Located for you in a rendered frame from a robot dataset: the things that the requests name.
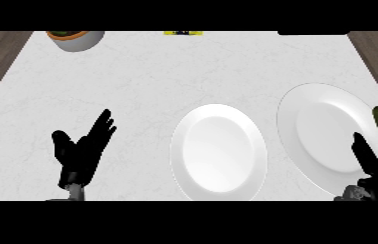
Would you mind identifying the white oval plate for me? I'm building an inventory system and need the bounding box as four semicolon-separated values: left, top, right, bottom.
170;103;268;202
274;82;378;197

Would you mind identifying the grey pot with orange rim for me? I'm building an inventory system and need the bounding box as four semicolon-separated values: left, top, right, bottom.
44;30;106;53

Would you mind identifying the yellow and black object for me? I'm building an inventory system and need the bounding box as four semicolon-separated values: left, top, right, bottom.
162;30;203;36

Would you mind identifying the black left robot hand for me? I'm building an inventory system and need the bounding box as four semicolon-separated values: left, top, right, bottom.
50;108;118;190

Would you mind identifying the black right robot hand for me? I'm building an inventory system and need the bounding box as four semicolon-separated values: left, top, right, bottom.
351;131;378;200

